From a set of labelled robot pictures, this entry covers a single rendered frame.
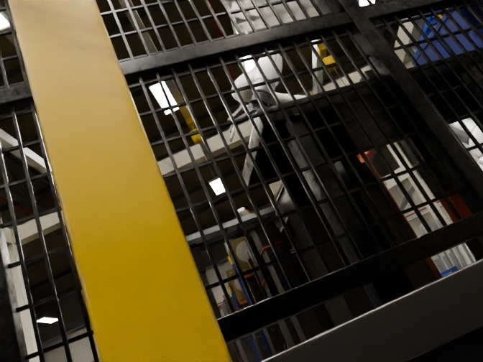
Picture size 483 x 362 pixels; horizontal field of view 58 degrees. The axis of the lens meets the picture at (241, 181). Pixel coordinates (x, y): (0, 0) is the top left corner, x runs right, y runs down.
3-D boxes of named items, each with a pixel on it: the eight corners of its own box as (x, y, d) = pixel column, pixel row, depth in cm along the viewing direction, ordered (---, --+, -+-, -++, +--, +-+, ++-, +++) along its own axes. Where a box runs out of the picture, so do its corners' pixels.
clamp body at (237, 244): (264, 375, 107) (213, 248, 121) (307, 355, 110) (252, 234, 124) (269, 373, 101) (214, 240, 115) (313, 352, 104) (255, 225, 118)
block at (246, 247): (279, 368, 96) (231, 252, 107) (325, 346, 99) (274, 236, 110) (286, 364, 90) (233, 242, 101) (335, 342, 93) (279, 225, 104)
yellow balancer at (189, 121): (216, 193, 435) (187, 126, 470) (225, 189, 436) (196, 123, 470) (213, 187, 421) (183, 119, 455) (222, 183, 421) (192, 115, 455)
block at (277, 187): (342, 335, 81) (264, 176, 96) (378, 319, 84) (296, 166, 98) (356, 327, 74) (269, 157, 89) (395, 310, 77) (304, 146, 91)
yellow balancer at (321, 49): (356, 120, 418) (315, 56, 453) (365, 115, 419) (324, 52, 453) (357, 111, 404) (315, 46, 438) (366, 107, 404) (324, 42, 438)
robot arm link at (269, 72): (282, 87, 171) (263, 98, 182) (291, 55, 177) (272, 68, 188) (261, 72, 167) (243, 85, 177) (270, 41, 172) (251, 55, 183)
